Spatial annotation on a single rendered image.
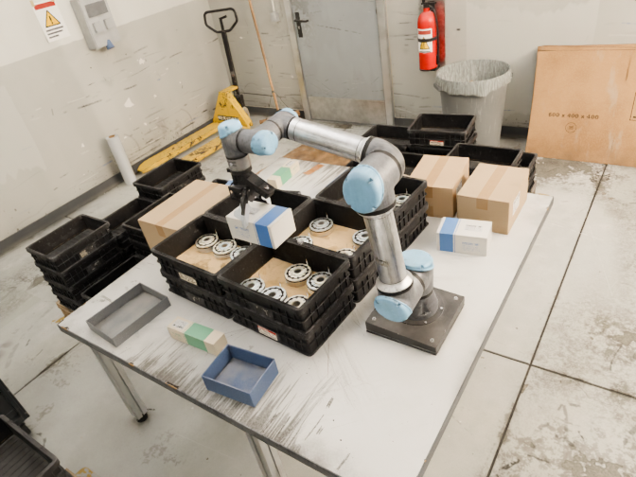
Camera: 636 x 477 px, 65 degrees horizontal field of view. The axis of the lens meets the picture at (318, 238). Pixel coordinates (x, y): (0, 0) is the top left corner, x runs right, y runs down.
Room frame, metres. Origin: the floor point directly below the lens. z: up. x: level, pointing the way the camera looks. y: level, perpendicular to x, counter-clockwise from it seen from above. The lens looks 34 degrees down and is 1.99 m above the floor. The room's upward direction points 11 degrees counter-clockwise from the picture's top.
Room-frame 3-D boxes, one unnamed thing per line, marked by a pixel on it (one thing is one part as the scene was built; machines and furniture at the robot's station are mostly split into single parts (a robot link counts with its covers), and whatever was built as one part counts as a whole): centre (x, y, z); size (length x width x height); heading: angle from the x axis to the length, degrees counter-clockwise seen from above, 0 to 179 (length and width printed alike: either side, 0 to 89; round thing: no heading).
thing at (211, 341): (1.38, 0.51, 0.73); 0.24 x 0.06 x 0.06; 52
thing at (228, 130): (1.50, 0.20, 1.41); 0.09 x 0.08 x 0.11; 51
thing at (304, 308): (1.42, 0.15, 0.92); 0.40 x 0.30 x 0.02; 47
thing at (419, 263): (1.28, -0.30, 0.91); 0.13 x 0.12 x 0.14; 141
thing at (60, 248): (2.62, 1.46, 0.37); 0.40 x 0.30 x 0.45; 140
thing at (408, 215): (1.86, -0.26, 0.87); 0.40 x 0.30 x 0.11; 47
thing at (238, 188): (1.50, 0.21, 1.25); 0.09 x 0.08 x 0.12; 50
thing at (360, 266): (1.64, -0.06, 0.87); 0.40 x 0.30 x 0.11; 47
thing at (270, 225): (1.49, 0.18, 1.09); 0.20 x 0.12 x 0.09; 50
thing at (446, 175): (2.03, -0.61, 0.78); 0.30 x 0.22 x 0.16; 147
